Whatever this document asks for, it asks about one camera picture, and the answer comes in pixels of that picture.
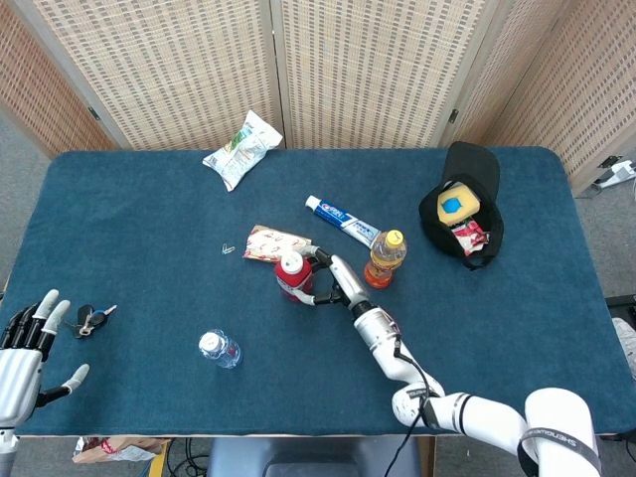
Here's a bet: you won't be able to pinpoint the yellow sponge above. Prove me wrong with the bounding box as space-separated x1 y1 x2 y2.
436 181 482 224

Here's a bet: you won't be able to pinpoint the blue tablecloth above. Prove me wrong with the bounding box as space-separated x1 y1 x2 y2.
0 146 628 438

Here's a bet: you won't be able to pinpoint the woven folding screen panel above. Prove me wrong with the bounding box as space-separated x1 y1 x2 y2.
270 0 511 150
439 0 636 198
12 0 287 152
0 0 118 160

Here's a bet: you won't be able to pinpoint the beige red snack packet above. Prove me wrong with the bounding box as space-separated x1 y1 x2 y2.
241 225 313 265

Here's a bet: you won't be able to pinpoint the red juice bottle white cap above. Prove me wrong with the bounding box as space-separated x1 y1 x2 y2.
274 250 315 304

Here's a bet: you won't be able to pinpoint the white green snack bag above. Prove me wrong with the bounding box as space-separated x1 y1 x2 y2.
202 109 284 193

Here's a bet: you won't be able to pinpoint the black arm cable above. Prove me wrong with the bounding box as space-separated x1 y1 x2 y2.
385 317 446 477

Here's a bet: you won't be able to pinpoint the clear water bottle white cap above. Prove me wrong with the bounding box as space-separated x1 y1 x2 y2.
198 328 243 370

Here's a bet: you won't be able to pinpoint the red white small packet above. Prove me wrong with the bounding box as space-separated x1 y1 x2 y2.
450 219 490 257

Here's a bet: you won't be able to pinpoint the white blue toothpaste tube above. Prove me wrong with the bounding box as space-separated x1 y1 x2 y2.
304 194 383 249

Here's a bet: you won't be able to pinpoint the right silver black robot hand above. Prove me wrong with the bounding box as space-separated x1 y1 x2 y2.
292 244 372 313

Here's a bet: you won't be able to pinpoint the orange tea bottle yellow cap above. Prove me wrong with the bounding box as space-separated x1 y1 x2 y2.
364 229 408 290

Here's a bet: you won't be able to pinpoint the bunch of keys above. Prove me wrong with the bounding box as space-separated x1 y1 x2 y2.
64 303 119 340

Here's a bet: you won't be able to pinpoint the black floor cables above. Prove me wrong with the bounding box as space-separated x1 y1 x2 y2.
166 436 210 477

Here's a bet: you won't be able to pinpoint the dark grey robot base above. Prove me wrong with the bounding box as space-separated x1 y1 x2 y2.
206 435 421 477

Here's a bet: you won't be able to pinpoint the black baseball cap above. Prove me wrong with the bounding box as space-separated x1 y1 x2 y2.
417 140 506 271

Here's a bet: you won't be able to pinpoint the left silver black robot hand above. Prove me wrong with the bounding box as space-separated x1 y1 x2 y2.
0 288 91 427

